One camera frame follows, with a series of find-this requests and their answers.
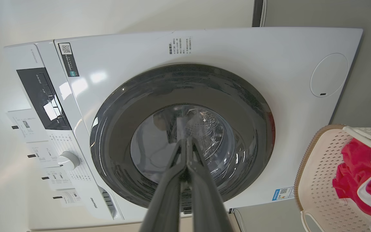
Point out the black washing machine display panel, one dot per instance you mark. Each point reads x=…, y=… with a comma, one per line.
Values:
x=40, y=96

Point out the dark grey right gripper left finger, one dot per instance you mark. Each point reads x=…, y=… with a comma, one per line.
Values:
x=166, y=199

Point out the steel perforated washer drum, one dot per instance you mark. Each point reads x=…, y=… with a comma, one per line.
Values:
x=211, y=129

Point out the round white filter cover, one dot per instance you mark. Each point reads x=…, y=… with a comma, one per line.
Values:
x=328, y=74

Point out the red garment with white stripe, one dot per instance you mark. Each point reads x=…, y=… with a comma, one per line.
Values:
x=356, y=174

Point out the white washing machine control knob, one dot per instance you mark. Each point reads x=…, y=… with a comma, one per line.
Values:
x=68, y=161

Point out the clear sticker with black text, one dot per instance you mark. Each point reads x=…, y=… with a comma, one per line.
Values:
x=179, y=45

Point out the dark grey vertical post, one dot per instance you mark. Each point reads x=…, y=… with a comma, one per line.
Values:
x=257, y=13

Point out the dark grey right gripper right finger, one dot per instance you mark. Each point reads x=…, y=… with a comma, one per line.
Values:
x=206, y=203

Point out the round dark washing machine door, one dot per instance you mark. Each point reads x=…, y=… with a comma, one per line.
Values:
x=118, y=129

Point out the dark sticker with QR code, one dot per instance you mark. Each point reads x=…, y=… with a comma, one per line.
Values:
x=69, y=61

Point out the white front-load washing machine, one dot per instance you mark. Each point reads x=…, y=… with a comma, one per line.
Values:
x=237, y=48

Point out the white detergent drawer with logo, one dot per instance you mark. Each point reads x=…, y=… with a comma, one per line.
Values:
x=100, y=203

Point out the beige perforated laundry basket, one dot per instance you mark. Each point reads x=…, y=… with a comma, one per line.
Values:
x=320, y=167

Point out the blue energy label sticker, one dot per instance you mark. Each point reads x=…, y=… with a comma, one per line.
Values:
x=282, y=193

